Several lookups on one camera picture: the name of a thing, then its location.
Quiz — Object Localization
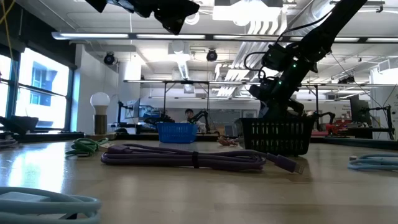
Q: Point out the black computer monitor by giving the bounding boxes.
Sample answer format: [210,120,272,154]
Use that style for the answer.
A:
[349,94,371,126]

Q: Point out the blue plastic basket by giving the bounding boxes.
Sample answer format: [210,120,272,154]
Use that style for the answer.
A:
[156,121,199,144]

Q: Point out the grey cable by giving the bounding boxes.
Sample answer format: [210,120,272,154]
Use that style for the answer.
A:
[0,138,19,149]

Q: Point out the white ceiling light panel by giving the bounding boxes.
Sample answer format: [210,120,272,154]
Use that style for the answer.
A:
[212,4,289,35]

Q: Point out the white cable ring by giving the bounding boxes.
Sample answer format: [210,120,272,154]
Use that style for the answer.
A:
[185,12,200,26]

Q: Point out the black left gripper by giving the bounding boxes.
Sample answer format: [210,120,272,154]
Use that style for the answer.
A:
[85,0,200,35]

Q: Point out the black plastic basket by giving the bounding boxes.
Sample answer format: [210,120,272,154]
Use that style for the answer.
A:
[239,117,315,156]

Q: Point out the grey computer monitor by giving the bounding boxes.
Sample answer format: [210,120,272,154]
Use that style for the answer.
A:
[117,98,141,125]

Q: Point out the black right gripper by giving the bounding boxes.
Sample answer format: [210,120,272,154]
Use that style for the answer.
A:
[248,76,305,119]

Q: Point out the silver ventilation duct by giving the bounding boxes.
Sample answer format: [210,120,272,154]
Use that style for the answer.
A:
[275,0,363,65]

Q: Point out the yellow cord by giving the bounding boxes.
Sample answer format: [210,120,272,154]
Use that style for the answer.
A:
[0,0,16,77]

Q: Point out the round wooden lamp base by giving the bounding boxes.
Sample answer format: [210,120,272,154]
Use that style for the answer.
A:
[84,133,118,141]

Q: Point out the light blue cable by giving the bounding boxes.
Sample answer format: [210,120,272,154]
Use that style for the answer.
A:
[0,187,103,224]
[347,152,398,172]

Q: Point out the light green cable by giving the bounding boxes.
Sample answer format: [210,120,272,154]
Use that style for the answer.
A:
[65,138,109,158]

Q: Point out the black bulky device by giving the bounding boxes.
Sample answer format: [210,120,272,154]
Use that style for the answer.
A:
[0,115,40,135]

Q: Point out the white globe lamp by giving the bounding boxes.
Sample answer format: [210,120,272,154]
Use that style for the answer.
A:
[90,91,111,136]

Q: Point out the purple USB cable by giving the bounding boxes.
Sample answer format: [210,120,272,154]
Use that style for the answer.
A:
[100,143,305,175]

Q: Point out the red machine part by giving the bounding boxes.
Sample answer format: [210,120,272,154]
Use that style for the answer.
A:
[325,119,353,136]

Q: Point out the black overhead bar with lights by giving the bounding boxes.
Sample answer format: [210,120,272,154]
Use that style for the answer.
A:
[51,30,398,44]

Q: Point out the person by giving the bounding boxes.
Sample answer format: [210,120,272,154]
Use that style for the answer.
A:
[181,108,203,124]

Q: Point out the black background station frame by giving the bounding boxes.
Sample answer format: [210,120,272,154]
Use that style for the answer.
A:
[298,82,320,119]
[161,80,211,125]

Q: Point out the orange cable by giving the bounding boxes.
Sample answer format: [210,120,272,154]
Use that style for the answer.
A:
[216,136,241,147]

